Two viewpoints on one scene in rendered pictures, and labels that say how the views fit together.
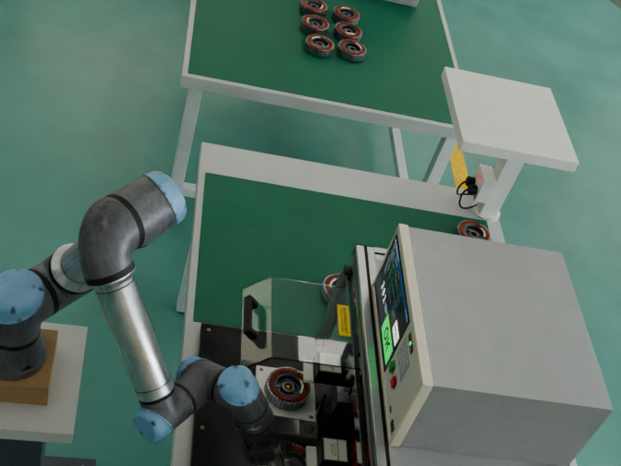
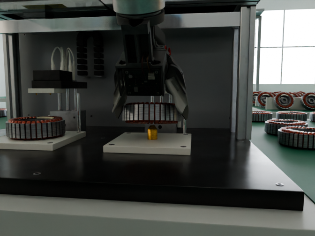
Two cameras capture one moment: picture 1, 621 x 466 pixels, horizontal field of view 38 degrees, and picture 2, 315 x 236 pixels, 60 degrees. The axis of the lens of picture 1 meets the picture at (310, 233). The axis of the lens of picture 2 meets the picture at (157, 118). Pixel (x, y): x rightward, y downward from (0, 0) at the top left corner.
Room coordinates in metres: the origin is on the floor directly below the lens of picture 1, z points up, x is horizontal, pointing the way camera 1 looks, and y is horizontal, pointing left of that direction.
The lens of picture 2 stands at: (0.98, 0.35, 0.88)
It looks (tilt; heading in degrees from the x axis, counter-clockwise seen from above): 6 degrees down; 293
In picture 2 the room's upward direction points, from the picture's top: straight up
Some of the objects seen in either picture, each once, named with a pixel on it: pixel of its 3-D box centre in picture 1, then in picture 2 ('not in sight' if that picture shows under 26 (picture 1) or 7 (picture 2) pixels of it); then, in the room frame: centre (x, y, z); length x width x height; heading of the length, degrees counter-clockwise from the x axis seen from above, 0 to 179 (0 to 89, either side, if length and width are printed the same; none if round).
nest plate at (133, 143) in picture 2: not in sight; (152, 142); (1.19, -0.14, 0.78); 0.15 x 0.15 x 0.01; 15
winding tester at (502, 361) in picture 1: (480, 341); not in sight; (1.38, -0.42, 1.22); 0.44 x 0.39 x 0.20; 15
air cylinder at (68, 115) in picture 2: (343, 396); (68, 120); (1.47, -0.21, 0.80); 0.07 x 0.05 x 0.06; 15
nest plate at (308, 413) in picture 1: (285, 394); (37, 138); (1.43, -0.07, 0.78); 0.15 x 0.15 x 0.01; 15
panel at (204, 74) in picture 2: not in sight; (124, 74); (1.38, -0.35, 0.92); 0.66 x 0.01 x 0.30; 15
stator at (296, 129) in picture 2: not in sight; (304, 137); (0.91, -0.35, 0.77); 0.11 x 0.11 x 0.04
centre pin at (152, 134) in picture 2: not in sight; (152, 132); (1.19, -0.14, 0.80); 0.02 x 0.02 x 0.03
